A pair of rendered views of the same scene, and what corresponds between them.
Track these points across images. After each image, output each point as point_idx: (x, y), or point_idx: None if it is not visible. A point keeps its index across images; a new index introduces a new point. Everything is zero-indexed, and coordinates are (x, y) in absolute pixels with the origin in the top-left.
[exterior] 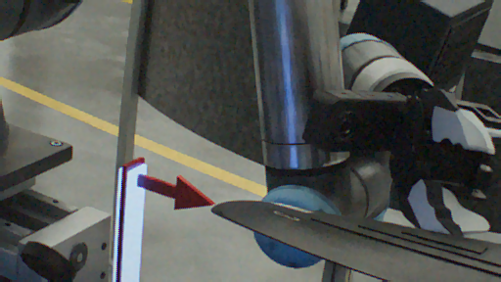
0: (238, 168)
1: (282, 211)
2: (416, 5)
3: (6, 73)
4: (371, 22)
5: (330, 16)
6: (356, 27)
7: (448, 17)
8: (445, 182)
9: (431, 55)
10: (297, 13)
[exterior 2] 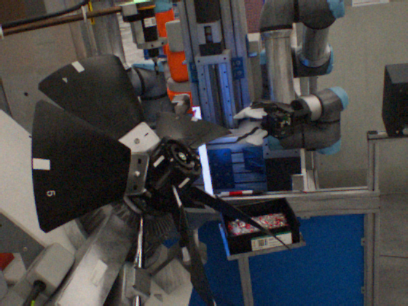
0: None
1: (180, 117)
2: (388, 78)
3: None
4: (385, 84)
5: (277, 79)
6: (383, 85)
7: (392, 83)
8: (269, 130)
9: (390, 98)
10: (269, 77)
